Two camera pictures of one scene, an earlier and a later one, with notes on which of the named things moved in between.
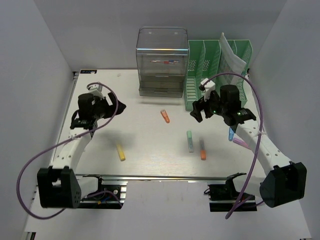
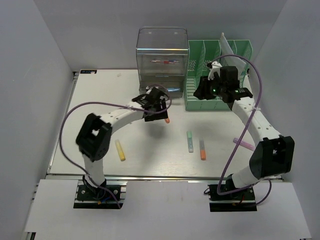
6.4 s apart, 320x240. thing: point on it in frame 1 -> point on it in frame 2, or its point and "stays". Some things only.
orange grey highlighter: x=203 y=151 stays
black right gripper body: x=213 y=105 -> x=216 y=88
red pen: x=165 y=62 stays
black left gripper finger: x=121 y=106 -> x=152 y=117
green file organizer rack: x=204 y=63 stays
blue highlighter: x=231 y=134 -> x=170 y=89
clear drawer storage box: x=161 y=54 stays
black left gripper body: x=103 y=109 -> x=157 y=107
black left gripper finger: x=112 y=98 -> x=164 y=106
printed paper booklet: x=230 y=62 stays
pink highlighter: x=241 y=142 stays
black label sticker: x=88 y=71 stays
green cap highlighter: x=190 y=141 stays
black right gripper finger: x=196 y=113 -> x=203 y=91
